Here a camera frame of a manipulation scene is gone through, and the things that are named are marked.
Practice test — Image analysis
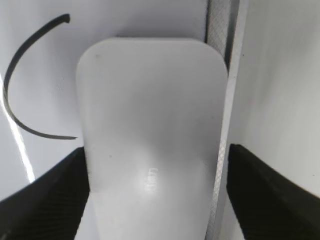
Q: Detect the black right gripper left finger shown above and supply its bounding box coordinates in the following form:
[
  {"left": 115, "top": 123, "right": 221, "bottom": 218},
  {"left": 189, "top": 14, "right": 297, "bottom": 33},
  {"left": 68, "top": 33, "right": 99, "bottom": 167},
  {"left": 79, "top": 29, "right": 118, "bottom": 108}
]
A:
[{"left": 0, "top": 147, "right": 90, "bottom": 240}]

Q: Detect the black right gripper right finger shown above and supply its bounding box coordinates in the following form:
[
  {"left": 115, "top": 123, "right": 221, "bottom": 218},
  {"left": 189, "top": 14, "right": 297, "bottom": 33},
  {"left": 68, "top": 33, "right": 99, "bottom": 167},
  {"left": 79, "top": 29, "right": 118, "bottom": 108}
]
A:
[{"left": 226, "top": 144, "right": 320, "bottom": 240}]

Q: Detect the white whiteboard eraser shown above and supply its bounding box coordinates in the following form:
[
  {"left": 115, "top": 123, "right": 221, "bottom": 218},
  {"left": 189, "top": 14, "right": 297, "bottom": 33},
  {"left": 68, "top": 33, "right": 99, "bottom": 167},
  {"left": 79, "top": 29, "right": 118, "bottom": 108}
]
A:
[{"left": 76, "top": 37, "right": 228, "bottom": 240}]

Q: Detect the grey framed whiteboard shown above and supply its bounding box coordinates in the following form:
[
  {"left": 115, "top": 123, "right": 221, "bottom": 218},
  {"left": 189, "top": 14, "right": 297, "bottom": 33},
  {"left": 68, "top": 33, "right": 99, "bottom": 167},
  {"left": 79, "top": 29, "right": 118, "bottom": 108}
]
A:
[{"left": 0, "top": 0, "right": 248, "bottom": 240}]

